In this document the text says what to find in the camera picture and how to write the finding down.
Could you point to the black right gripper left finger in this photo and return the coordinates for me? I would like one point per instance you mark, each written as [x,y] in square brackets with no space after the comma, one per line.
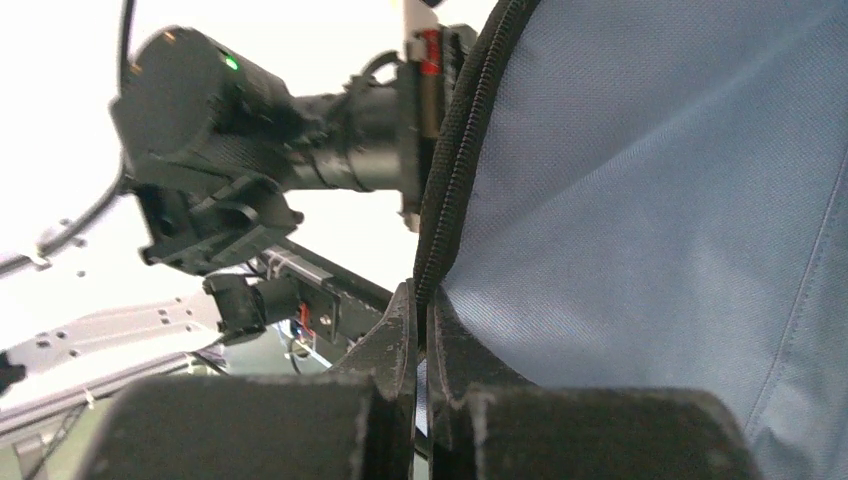
[353,421]

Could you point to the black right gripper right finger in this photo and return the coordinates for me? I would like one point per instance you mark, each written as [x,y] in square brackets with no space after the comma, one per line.
[486,421]

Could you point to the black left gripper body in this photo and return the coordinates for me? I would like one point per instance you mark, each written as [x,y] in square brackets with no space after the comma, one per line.
[214,142]

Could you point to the blue student backpack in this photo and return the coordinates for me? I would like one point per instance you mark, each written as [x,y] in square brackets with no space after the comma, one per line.
[654,194]

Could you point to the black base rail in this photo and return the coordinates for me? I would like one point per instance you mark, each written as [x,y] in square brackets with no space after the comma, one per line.
[290,282]

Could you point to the aluminium frame front rail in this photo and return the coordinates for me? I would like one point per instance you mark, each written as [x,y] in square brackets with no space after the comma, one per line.
[71,368]

